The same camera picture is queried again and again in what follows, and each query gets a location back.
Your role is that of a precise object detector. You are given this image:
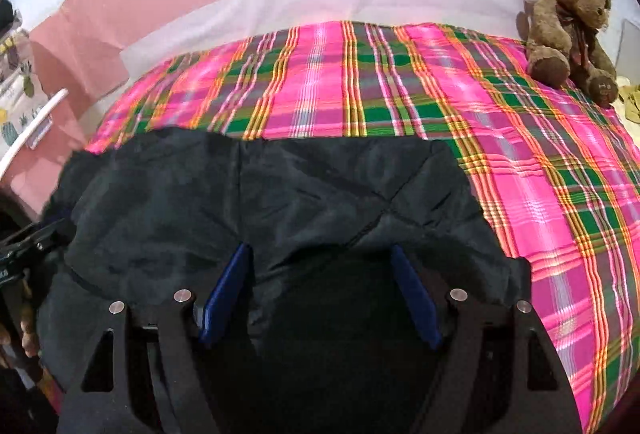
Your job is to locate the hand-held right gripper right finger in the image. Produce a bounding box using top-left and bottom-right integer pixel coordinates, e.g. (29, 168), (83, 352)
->
(390, 244), (584, 434)

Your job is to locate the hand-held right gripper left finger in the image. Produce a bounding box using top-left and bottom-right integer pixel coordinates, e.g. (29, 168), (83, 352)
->
(56, 243), (252, 434)

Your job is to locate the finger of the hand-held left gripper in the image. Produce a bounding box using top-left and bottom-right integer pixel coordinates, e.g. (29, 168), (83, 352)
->
(12, 219), (71, 252)

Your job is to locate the black puffer jacket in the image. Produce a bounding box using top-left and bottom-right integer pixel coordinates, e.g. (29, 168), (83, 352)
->
(35, 127), (533, 434)

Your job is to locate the person's left hand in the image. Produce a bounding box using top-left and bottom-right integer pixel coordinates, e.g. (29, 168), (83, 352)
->
(19, 281), (42, 360)

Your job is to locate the pineapple print cloth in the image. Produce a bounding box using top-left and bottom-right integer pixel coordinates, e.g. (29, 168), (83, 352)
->
(0, 29), (43, 150)

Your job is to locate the pink plaid blanket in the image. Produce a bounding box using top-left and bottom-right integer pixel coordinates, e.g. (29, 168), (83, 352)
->
(85, 20), (640, 434)

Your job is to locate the yellow cloth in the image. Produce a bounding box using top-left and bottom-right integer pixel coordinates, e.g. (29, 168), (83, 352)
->
(617, 84), (640, 125)

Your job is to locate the brown teddy bear santa hat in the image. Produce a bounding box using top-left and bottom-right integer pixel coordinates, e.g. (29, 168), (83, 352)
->
(522, 0), (618, 110)

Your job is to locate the white board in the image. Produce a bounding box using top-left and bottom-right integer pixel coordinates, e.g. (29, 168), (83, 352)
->
(615, 19), (640, 80)

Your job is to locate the white rail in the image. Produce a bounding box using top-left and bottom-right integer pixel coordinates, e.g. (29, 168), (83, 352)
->
(0, 89), (69, 180)

